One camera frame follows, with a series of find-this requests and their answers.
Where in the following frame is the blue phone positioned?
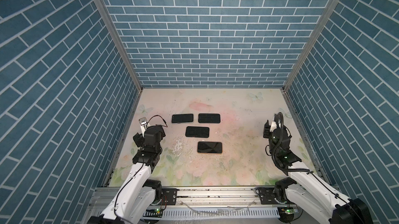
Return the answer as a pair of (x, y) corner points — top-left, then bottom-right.
(171, 113), (194, 124)

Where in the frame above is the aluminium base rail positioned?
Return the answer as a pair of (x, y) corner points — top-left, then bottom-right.
(84, 186), (303, 224)

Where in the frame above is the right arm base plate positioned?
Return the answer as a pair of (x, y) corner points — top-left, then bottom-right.
(254, 187), (279, 205)

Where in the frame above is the controller board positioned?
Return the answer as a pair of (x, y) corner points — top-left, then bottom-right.
(146, 208), (164, 218)
(277, 207), (295, 224)

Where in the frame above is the right controller board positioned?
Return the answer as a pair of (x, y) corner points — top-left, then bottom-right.
(277, 207), (295, 224)

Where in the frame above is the black phone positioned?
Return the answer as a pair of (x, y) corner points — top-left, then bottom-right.
(198, 113), (221, 124)
(197, 141), (223, 154)
(185, 126), (210, 138)

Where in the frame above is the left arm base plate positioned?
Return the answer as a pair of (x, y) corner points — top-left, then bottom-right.
(154, 188), (178, 206)

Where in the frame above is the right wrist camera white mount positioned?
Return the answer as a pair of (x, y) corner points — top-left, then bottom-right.
(270, 114), (278, 132)

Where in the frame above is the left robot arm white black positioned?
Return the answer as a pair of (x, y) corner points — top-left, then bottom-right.
(87, 125), (166, 224)

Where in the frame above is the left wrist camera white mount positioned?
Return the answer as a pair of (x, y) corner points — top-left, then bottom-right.
(139, 117), (148, 136)

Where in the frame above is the left controller board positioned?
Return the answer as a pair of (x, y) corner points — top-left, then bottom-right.
(146, 208), (164, 218)

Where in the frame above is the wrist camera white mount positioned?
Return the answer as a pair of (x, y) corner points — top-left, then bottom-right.
(139, 117), (148, 136)
(270, 114), (278, 132)

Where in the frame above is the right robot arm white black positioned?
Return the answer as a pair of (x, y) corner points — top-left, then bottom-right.
(264, 113), (373, 224)

